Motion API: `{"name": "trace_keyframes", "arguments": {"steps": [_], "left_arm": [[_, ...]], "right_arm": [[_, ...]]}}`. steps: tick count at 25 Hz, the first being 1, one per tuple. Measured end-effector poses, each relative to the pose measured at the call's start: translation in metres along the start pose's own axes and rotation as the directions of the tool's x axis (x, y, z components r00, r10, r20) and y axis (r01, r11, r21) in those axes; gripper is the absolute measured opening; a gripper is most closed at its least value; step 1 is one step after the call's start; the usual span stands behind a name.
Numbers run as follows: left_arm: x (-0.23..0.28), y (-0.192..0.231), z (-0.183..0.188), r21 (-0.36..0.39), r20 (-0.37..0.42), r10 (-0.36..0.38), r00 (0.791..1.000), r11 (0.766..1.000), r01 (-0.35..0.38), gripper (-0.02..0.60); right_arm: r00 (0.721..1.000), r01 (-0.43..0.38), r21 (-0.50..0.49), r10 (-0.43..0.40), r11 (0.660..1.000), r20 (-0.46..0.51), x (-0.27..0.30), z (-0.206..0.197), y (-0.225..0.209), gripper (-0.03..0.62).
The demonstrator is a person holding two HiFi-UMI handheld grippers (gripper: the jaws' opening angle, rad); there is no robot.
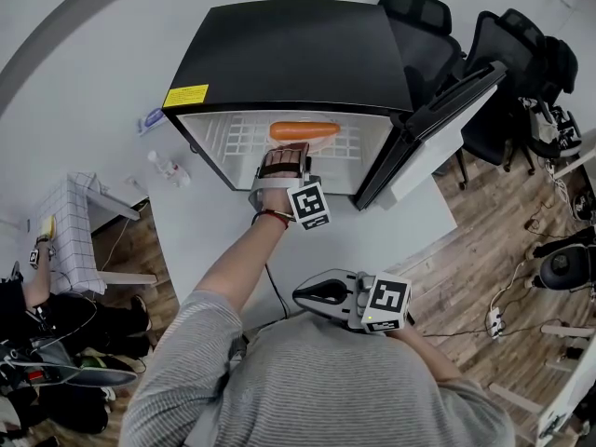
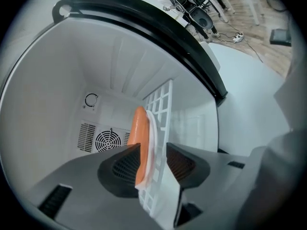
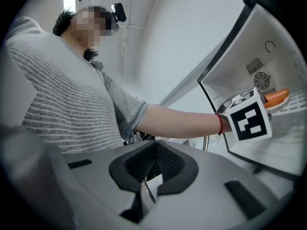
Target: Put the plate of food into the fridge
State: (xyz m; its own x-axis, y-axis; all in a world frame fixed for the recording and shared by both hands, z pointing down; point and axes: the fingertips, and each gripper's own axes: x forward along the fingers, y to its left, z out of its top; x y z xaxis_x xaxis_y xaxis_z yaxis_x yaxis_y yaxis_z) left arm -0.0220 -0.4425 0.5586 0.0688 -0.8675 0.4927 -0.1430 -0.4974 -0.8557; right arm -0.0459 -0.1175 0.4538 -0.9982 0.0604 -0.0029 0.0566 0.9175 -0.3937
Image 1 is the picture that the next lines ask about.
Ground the grey table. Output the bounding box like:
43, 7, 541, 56
147, 156, 460, 332

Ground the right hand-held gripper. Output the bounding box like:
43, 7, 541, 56
291, 268, 413, 335

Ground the person's grey striped sweater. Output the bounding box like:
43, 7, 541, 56
120, 290, 516, 447

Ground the white grid tablecloth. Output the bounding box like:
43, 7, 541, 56
34, 171, 108, 295

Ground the grey black bag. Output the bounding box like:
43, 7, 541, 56
0, 337, 139, 389

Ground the person's left forearm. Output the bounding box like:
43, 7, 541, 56
195, 211, 288, 297

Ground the clear plastic water bottle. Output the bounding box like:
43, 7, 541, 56
147, 150, 192, 189

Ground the thin black cable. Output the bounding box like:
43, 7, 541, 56
264, 263, 290, 320

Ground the black floor cable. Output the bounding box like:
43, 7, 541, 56
421, 317, 546, 339

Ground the pile of grey equipment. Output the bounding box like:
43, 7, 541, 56
523, 95, 583, 157

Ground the black mesh office chair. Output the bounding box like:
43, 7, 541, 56
435, 7, 549, 190

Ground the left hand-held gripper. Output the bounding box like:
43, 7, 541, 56
246, 142, 332, 231

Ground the white oval plate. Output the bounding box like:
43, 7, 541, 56
265, 119, 339, 157

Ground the person's right forearm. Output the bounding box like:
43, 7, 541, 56
388, 328, 462, 384

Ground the blue and white packet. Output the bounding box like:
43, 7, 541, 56
138, 106, 165, 137

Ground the black mini fridge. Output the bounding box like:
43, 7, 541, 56
161, 0, 508, 212

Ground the orange carrot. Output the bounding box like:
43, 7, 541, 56
269, 121, 340, 142

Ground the white side table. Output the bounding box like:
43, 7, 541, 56
488, 323, 596, 447

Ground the white power cable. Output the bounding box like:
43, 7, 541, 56
488, 261, 536, 311

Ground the person's left hand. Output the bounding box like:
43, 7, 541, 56
259, 188, 294, 216

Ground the white wire rack shelf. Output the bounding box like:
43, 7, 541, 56
218, 112, 369, 157

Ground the red string bracelet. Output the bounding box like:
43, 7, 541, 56
252, 208, 298, 229

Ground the white power strip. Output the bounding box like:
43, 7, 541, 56
485, 307, 507, 341

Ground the black jacket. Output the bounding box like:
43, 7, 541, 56
542, 34, 580, 95

